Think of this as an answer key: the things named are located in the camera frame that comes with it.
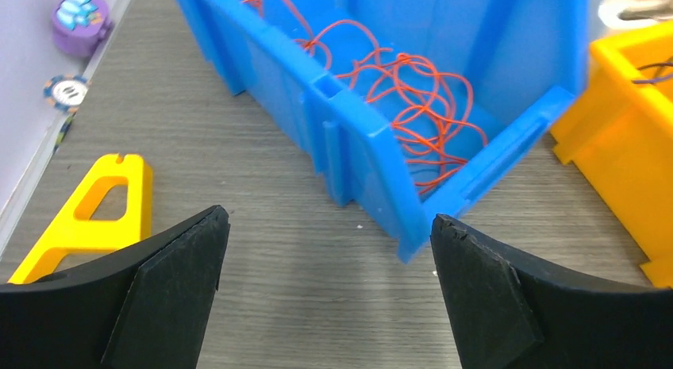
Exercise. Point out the white metronome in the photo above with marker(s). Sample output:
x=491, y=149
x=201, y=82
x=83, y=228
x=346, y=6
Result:
x=622, y=15

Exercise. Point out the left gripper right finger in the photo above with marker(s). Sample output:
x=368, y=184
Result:
x=511, y=309

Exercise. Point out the yellow triangle block left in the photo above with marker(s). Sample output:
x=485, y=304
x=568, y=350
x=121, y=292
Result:
x=73, y=230

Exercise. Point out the purple lotus toy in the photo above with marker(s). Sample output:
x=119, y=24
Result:
x=80, y=26

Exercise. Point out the blue plastic bin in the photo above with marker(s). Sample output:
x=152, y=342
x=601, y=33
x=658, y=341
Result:
x=525, y=59

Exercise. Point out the poker chip left edge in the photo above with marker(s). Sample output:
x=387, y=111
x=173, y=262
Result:
x=66, y=92

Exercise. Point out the orange plastic bin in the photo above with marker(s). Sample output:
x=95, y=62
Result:
x=618, y=133

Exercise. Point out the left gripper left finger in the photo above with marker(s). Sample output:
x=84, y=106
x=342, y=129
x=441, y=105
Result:
x=144, y=306

